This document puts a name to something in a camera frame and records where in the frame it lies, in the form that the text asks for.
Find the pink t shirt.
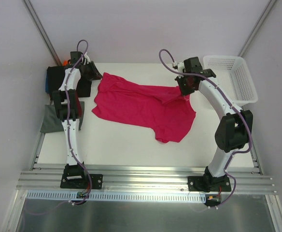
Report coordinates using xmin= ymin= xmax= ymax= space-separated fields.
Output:
xmin=92 ymin=72 xmax=197 ymax=143

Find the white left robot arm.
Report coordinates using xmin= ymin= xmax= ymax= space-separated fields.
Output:
xmin=52 ymin=56 xmax=101 ymax=188

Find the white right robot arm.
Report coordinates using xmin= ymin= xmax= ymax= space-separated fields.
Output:
xmin=175 ymin=70 xmax=253 ymax=192

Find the black folded t shirt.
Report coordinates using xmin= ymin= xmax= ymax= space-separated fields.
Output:
xmin=46 ymin=66 xmax=92 ymax=100

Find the blue folded t shirt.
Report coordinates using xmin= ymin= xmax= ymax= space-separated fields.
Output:
xmin=45 ymin=75 xmax=49 ymax=94

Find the white plastic basket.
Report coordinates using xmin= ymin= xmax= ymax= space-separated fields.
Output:
xmin=203 ymin=55 xmax=258 ymax=106

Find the grey folded t shirt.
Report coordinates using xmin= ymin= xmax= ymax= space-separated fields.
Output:
xmin=40 ymin=101 xmax=85 ymax=133

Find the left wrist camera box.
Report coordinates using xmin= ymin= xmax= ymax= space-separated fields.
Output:
xmin=70 ymin=51 xmax=83 ymax=64

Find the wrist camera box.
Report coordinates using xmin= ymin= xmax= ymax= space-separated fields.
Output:
xmin=70 ymin=51 xmax=83 ymax=64
xmin=183 ymin=57 xmax=203 ymax=73

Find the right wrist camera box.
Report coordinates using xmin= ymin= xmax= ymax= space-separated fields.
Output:
xmin=183 ymin=57 xmax=203 ymax=73

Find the left aluminium corner post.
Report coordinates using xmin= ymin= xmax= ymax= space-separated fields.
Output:
xmin=22 ymin=0 xmax=62 ymax=66

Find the aluminium corner post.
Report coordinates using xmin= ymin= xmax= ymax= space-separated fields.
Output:
xmin=238 ymin=0 xmax=279 ymax=58
xmin=22 ymin=0 xmax=62 ymax=66

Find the aluminium mounting rail frame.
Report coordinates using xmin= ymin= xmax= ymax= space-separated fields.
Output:
xmin=16 ymin=106 xmax=277 ymax=194

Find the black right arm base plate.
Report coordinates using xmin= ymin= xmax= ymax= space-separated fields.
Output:
xmin=187 ymin=175 xmax=231 ymax=193

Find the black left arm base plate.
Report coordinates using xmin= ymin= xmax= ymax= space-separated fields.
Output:
xmin=60 ymin=174 xmax=103 ymax=189

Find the right aluminium corner post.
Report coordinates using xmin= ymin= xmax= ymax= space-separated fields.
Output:
xmin=238 ymin=0 xmax=279 ymax=58

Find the white slotted cable duct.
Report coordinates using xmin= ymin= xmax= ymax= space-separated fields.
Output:
xmin=26 ymin=190 xmax=206 ymax=203

